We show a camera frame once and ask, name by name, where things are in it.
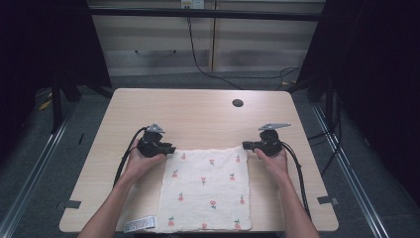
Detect grey tape piece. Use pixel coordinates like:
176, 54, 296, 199
63, 199, 82, 210
316, 194, 340, 206

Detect right hand-held gripper black cable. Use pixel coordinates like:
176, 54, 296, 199
279, 141, 313, 220

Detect yellow floor tape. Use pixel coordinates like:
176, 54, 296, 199
38, 92, 53, 112

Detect black cables beside rail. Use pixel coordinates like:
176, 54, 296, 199
306, 93, 345, 178

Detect hand-held gripper black cable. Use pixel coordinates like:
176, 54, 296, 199
279, 141, 313, 220
112, 126, 151, 190

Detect white cloth label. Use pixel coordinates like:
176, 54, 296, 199
123, 214, 158, 234

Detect black metal stand leg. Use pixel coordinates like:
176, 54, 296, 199
50, 73, 64, 135

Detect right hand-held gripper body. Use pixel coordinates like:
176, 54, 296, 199
258, 122, 292, 158

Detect white cloth with red print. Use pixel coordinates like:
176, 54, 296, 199
154, 144, 254, 233

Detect person's left hand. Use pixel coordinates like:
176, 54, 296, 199
123, 138, 167, 183

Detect black curtain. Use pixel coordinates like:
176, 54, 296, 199
0, 0, 113, 167
296, 0, 420, 207

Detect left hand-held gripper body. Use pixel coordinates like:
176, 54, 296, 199
136, 123, 173, 159

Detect black horizontal metal bar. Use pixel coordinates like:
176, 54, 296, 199
88, 7, 326, 22

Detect long black floor cable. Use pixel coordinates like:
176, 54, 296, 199
186, 16, 302, 91

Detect white wall socket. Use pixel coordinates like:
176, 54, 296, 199
180, 0, 206, 10

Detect left hand-held gripper black cable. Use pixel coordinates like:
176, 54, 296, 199
112, 126, 151, 190

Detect person's right hand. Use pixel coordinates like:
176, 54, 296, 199
253, 146, 291, 182

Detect metal floor rail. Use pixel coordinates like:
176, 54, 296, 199
311, 103, 392, 238
0, 98, 78, 238

